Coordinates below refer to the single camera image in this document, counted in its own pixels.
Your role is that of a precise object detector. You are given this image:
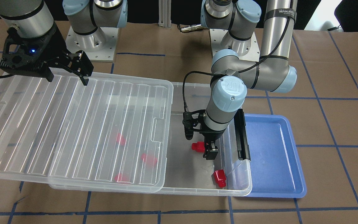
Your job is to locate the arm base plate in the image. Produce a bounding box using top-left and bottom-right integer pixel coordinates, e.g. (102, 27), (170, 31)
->
(66, 27), (120, 62)
(209, 29), (260, 63)

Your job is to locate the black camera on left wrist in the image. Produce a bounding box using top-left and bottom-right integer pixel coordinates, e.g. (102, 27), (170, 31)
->
(182, 110), (205, 140)

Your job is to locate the clear plastic storage box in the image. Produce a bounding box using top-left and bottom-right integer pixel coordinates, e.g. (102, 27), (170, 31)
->
(48, 81), (252, 196)

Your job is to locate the red block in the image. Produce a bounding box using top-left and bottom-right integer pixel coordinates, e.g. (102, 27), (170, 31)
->
(114, 173), (130, 184)
(191, 141), (205, 153)
(141, 153), (158, 167)
(116, 133), (126, 146)
(213, 169), (227, 188)

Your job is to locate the clear plastic box lid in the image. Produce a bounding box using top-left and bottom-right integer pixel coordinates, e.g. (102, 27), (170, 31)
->
(0, 69), (174, 193)

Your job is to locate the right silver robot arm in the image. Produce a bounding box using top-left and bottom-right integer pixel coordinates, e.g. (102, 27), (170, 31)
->
(0, 0), (128, 86)

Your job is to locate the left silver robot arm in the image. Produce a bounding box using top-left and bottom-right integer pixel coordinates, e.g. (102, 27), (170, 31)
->
(198, 0), (297, 159)

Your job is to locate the blue plastic tray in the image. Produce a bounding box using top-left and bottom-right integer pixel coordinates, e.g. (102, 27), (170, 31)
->
(245, 114), (307, 198)

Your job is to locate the aluminium frame post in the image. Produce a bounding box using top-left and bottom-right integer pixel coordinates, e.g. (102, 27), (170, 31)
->
(158, 0), (172, 29)

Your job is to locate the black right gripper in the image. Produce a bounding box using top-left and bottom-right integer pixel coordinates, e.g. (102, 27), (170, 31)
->
(0, 23), (94, 86)

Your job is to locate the red block in box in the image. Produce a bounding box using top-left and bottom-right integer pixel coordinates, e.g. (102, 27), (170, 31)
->
(114, 173), (130, 184)
(116, 133), (126, 146)
(213, 169), (227, 188)
(141, 153), (158, 167)

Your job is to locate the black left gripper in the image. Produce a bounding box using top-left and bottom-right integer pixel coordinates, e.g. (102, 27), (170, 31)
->
(201, 126), (226, 160)

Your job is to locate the black box latch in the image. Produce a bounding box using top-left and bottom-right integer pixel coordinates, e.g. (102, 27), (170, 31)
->
(233, 108), (250, 160)

